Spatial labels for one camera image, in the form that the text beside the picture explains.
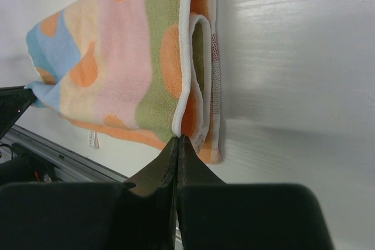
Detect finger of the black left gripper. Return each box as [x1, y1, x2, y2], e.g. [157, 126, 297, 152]
[0, 86, 36, 139]

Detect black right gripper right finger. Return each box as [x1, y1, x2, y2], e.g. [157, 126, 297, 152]
[177, 136, 334, 249]

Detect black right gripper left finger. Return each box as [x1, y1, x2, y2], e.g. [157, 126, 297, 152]
[0, 136, 179, 250]

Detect orange patterned towel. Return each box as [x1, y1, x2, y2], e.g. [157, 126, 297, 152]
[26, 0, 221, 164]

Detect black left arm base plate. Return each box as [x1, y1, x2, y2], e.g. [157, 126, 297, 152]
[1, 143, 59, 186]

